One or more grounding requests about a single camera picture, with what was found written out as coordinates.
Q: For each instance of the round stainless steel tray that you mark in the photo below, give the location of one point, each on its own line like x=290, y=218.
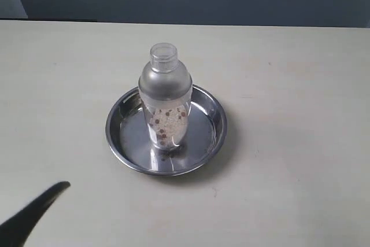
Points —
x=128, y=136

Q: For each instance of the clear plastic shaker bottle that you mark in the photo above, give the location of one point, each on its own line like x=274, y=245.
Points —
x=165, y=88

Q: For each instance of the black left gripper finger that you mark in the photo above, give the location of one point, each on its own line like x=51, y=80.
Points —
x=16, y=230

